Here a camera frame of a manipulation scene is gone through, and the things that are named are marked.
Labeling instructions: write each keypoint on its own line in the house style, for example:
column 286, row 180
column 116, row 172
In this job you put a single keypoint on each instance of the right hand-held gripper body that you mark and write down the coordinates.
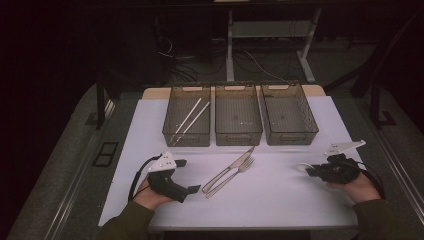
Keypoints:
column 340, row 170

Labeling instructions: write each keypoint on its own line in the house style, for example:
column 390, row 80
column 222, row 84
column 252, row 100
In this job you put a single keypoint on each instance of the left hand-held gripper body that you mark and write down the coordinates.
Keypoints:
column 166, row 185

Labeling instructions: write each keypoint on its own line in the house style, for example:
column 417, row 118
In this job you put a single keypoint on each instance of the white chopstick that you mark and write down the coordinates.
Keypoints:
column 193, row 122
column 186, row 119

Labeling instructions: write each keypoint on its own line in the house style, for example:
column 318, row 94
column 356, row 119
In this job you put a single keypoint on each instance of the metal table knife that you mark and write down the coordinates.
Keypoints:
column 238, row 162

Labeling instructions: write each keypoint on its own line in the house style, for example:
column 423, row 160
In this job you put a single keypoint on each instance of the metal fork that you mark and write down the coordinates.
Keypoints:
column 245, row 165

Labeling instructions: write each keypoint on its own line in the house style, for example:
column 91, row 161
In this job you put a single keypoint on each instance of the grey translucent plastic bin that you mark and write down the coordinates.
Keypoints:
column 286, row 115
column 237, row 115
column 176, row 106

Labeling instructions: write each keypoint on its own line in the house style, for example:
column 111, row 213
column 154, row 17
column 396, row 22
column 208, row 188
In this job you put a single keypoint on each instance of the person's left hand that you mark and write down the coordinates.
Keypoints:
column 150, row 198

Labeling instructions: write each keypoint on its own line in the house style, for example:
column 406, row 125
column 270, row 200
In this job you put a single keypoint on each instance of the person's right hand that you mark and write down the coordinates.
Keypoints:
column 361, row 190

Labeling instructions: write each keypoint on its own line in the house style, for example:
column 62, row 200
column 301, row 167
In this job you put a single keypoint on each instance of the white table sheet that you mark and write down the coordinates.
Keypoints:
column 263, row 203

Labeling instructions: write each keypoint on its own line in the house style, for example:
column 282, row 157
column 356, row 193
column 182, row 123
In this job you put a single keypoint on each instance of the black metal stand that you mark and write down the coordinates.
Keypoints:
column 100, row 103
column 376, row 103

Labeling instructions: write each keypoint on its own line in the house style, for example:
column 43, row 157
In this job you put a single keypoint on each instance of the white metal desk frame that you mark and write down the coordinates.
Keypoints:
column 230, row 50

